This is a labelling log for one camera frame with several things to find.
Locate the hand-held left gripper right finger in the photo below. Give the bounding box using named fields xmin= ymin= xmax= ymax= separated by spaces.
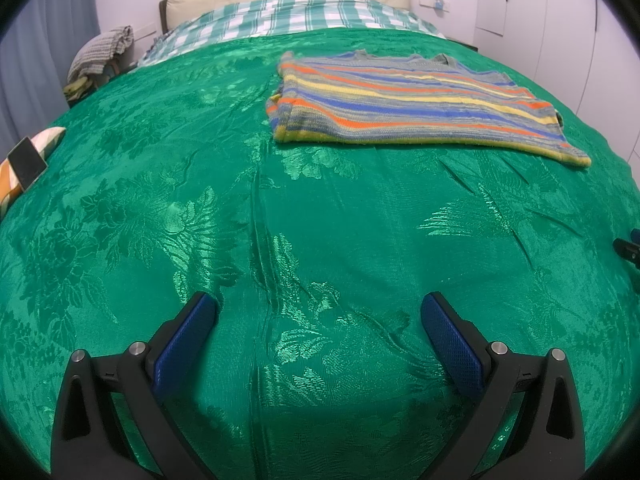
xmin=420 ymin=291 xmax=587 ymax=480

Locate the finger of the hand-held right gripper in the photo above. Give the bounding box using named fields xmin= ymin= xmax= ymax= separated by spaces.
xmin=612 ymin=227 xmax=640 ymax=268

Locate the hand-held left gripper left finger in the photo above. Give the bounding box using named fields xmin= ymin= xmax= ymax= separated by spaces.
xmin=50 ymin=291 xmax=221 ymax=480

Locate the striped knit sweater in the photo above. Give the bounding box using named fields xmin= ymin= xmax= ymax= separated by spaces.
xmin=265 ymin=49 xmax=592 ymax=168

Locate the green floral bedspread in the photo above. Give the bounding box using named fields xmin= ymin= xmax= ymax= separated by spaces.
xmin=0 ymin=27 xmax=640 ymax=480

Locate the black smartphone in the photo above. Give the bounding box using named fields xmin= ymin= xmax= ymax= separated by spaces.
xmin=8 ymin=137 xmax=48 ymax=193

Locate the white wardrobe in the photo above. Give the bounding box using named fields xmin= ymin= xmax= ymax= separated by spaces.
xmin=472 ymin=0 xmax=640 ymax=161

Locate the orange striped cushion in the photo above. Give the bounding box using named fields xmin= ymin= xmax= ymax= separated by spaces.
xmin=0 ymin=127 xmax=67 ymax=221

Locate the yellow-green cloth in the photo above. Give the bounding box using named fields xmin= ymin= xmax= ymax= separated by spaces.
xmin=63 ymin=77 xmax=101 ymax=99

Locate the grey striped cloth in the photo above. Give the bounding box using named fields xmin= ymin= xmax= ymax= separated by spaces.
xmin=67 ymin=25 xmax=135 ymax=83

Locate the pale blue curtain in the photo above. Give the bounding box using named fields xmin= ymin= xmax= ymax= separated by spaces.
xmin=0 ymin=0 xmax=103 ymax=146

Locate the green checked bed sheet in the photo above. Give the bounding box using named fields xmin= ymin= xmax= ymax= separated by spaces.
xmin=135 ymin=0 xmax=446 ymax=68

